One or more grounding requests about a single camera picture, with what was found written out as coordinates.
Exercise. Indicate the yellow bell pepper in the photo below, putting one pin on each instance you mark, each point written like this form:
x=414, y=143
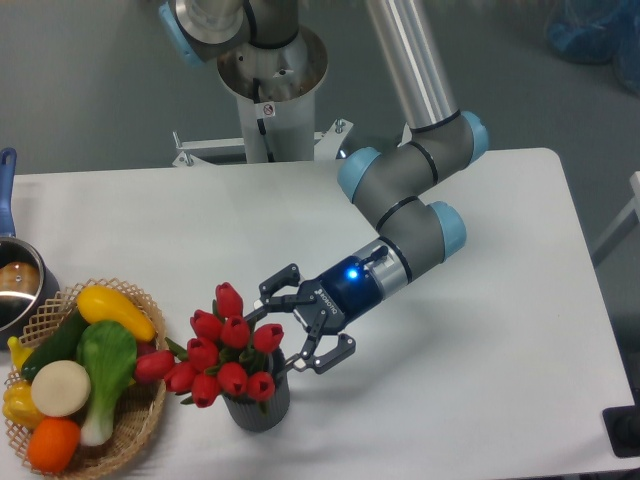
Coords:
x=18, y=406

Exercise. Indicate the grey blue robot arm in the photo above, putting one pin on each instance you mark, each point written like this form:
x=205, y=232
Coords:
x=386, y=188

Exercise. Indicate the orange fruit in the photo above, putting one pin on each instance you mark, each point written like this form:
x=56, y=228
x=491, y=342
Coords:
x=53, y=444

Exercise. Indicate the yellow banana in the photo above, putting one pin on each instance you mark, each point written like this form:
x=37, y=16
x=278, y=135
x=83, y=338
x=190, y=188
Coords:
x=19, y=353

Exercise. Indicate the yellow squash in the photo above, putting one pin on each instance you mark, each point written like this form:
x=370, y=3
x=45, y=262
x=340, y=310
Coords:
x=98, y=303

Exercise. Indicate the woven wicker basket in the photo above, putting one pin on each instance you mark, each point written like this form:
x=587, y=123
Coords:
x=137, y=412

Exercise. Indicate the black device at table edge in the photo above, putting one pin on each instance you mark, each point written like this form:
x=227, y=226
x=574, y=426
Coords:
x=622, y=426

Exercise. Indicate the blue handled saucepan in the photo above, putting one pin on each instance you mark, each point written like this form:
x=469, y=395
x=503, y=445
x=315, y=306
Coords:
x=26, y=281

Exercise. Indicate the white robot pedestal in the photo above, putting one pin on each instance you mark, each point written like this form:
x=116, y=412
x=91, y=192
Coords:
x=275, y=93

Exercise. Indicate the dark grey ribbed vase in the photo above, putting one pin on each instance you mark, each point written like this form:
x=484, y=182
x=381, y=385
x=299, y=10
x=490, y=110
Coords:
x=267, y=399

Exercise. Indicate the green bok choy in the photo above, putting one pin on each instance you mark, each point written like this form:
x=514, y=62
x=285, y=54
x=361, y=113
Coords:
x=108, y=353

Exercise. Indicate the white frame at right edge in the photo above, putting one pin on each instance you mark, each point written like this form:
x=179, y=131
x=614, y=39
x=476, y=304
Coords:
x=619, y=227

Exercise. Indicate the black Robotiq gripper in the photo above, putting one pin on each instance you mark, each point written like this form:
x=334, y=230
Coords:
x=341, y=294

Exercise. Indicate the dark green cucumber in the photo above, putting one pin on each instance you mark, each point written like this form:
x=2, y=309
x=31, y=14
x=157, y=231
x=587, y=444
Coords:
x=60, y=345

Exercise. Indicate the red tulip bouquet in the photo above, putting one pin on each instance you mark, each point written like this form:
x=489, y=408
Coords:
x=224, y=355

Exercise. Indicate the blue plastic bag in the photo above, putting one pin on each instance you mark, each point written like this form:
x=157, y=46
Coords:
x=598, y=33

